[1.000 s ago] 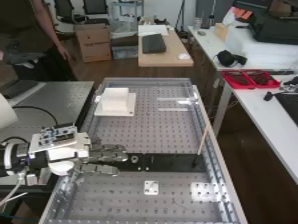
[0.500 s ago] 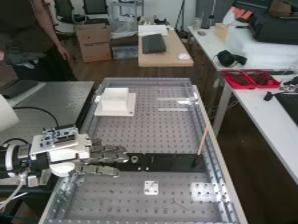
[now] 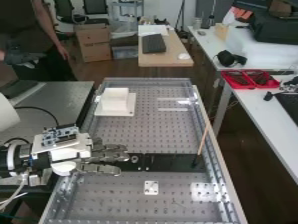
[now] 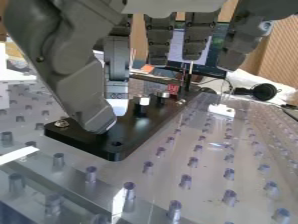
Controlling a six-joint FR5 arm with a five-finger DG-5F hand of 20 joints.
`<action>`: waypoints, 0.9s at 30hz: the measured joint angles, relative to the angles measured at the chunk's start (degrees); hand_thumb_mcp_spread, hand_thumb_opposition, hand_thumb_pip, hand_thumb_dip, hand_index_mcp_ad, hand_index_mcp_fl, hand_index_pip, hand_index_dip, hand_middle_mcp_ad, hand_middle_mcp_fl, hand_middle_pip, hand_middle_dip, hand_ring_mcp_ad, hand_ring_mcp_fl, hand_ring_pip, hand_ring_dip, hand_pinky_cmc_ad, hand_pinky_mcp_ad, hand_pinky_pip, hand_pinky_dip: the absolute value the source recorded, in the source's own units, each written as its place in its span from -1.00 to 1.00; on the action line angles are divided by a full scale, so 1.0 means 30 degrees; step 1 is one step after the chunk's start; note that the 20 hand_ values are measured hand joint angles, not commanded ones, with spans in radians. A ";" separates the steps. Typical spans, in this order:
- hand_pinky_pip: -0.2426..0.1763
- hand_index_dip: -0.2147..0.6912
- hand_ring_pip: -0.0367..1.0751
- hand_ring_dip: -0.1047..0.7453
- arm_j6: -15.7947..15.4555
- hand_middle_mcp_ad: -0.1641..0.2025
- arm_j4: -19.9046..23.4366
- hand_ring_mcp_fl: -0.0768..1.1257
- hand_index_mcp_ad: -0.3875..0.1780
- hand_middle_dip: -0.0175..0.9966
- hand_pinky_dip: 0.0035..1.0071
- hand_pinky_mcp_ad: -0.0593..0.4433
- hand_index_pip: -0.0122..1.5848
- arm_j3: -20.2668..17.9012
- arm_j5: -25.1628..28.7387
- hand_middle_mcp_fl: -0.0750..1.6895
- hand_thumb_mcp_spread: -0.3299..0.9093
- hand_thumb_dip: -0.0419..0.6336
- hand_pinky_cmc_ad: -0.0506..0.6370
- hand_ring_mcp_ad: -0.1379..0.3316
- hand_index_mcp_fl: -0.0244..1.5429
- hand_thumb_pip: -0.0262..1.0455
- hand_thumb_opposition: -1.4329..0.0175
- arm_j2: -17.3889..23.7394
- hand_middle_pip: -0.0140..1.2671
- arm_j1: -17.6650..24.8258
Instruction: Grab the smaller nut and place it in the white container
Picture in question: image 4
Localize thin stick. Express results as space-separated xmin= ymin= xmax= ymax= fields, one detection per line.
xmin=180 ymin=60 xmax=194 ymax=101

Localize computer screen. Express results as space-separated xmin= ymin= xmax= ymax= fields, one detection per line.
xmin=164 ymin=28 xmax=233 ymax=80

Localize black headphones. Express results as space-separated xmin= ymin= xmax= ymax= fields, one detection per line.
xmin=232 ymin=82 xmax=284 ymax=102

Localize black plate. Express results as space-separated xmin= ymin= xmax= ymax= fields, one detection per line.
xmin=43 ymin=87 xmax=205 ymax=162

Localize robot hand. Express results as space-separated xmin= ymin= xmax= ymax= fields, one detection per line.
xmin=0 ymin=0 xmax=298 ymax=135

